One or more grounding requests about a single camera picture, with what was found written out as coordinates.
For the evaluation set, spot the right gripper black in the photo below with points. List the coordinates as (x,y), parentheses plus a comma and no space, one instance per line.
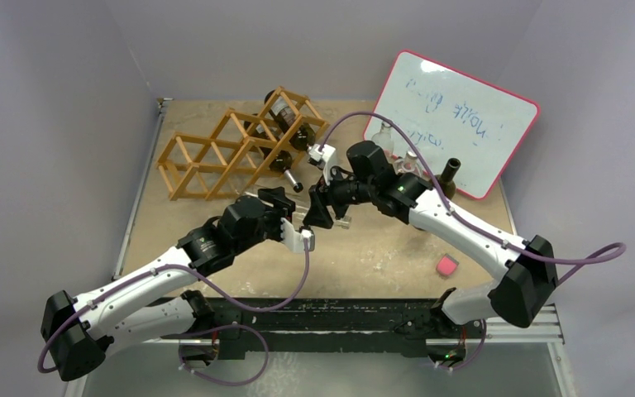
(329,193)

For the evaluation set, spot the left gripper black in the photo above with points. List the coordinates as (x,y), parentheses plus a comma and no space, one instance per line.
(284,227)

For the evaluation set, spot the clear square glass bottle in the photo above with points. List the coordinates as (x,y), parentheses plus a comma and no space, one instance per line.
(321,218)

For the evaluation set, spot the olive green wine bottle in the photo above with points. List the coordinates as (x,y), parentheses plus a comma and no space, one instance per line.
(281,163)

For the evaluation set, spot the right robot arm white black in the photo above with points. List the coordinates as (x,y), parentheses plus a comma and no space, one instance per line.
(522,277)

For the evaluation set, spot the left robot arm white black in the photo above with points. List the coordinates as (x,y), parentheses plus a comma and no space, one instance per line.
(81,331)

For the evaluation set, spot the wooden lattice wine rack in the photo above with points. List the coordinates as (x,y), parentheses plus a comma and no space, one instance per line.
(228,161)

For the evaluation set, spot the clear bottle green label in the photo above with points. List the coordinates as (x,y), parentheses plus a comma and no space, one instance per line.
(409,164)

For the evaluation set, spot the dark green wine bottle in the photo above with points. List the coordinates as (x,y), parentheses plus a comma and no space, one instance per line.
(445,179)

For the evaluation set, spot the pink eraser block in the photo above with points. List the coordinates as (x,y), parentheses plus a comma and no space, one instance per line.
(447,266)

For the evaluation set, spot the pink framed whiteboard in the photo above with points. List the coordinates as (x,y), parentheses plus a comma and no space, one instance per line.
(447,114)

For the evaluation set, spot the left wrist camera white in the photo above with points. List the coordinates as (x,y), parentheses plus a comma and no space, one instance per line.
(304,240)

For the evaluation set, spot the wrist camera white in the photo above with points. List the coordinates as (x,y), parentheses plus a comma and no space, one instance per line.
(304,240)
(324,158)

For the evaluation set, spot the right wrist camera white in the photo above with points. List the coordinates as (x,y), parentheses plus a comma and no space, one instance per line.
(324,158)

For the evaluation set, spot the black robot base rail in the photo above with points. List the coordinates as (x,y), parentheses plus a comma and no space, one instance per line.
(412,328)

